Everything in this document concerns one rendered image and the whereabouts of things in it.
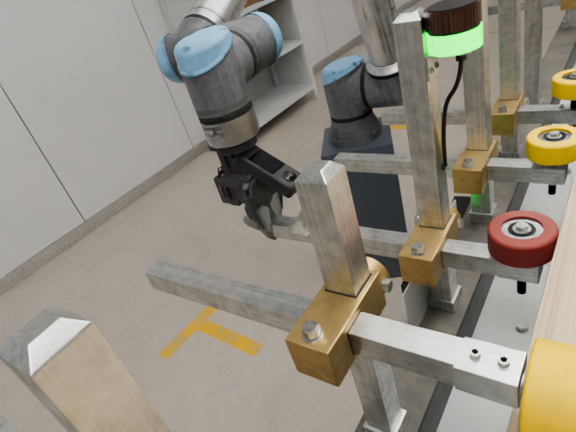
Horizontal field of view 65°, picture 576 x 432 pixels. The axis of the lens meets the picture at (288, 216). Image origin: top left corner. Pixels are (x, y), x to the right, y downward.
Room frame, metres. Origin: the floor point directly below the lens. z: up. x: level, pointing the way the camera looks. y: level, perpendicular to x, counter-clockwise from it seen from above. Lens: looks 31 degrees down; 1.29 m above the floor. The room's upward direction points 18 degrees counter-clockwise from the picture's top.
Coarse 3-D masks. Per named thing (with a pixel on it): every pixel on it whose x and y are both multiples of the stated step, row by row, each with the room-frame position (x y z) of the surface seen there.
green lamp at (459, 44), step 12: (480, 24) 0.49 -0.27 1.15; (432, 36) 0.51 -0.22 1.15; (444, 36) 0.49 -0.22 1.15; (456, 36) 0.48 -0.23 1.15; (468, 36) 0.48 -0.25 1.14; (480, 36) 0.49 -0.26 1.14; (432, 48) 0.51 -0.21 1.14; (444, 48) 0.49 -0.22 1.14; (456, 48) 0.48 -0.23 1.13; (468, 48) 0.48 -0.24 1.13
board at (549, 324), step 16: (560, 240) 0.39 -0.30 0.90; (560, 256) 0.37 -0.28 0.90; (560, 272) 0.35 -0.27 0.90; (544, 288) 0.33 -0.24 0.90; (560, 288) 0.33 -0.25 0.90; (544, 304) 0.31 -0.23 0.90; (560, 304) 0.31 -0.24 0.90; (544, 320) 0.30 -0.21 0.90; (560, 320) 0.29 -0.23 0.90; (544, 336) 0.28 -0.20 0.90; (560, 336) 0.27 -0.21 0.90; (528, 352) 0.27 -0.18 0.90; (512, 416) 0.22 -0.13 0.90
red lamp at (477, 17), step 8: (480, 0) 0.49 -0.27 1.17; (464, 8) 0.48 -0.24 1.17; (472, 8) 0.48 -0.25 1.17; (480, 8) 0.49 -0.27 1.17; (424, 16) 0.52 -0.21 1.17; (432, 16) 0.50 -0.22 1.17; (440, 16) 0.49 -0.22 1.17; (448, 16) 0.49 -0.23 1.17; (456, 16) 0.48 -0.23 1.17; (464, 16) 0.48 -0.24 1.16; (472, 16) 0.48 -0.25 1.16; (480, 16) 0.49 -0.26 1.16; (432, 24) 0.50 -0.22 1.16; (440, 24) 0.49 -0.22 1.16; (448, 24) 0.49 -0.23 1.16; (456, 24) 0.48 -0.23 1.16; (464, 24) 0.48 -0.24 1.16; (472, 24) 0.48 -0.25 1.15; (432, 32) 0.50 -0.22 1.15; (440, 32) 0.49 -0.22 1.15; (448, 32) 0.49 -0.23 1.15
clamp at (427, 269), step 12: (456, 216) 0.54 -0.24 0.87; (420, 228) 0.54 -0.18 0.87; (432, 228) 0.53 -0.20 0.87; (444, 228) 0.52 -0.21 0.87; (456, 228) 0.54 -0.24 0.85; (408, 240) 0.52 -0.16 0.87; (420, 240) 0.51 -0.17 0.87; (432, 240) 0.50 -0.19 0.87; (444, 240) 0.50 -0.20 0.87; (408, 252) 0.49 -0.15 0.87; (432, 252) 0.48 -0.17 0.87; (408, 264) 0.49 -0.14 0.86; (420, 264) 0.47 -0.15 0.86; (432, 264) 0.46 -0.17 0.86; (408, 276) 0.49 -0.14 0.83; (420, 276) 0.48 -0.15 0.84; (432, 276) 0.46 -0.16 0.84
